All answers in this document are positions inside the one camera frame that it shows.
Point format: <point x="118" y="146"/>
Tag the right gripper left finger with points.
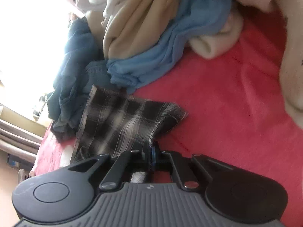
<point x="66" y="193"/>

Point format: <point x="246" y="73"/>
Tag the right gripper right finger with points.
<point x="232" y="192"/>

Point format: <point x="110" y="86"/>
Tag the black white plaid shirt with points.
<point x="113" y="123"/>

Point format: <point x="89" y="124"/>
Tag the grey curtain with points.
<point x="19" y="142"/>

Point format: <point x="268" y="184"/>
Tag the pink floral blanket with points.
<point x="235" y="114"/>

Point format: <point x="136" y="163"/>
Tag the dark blue denim garment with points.
<point x="83" y="66"/>

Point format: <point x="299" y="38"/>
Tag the light blue garment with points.
<point x="194" y="18"/>

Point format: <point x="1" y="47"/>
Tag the beige garment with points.
<point x="125" y="28"/>

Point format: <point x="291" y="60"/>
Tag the cream white garment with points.
<point x="280" y="19"/>

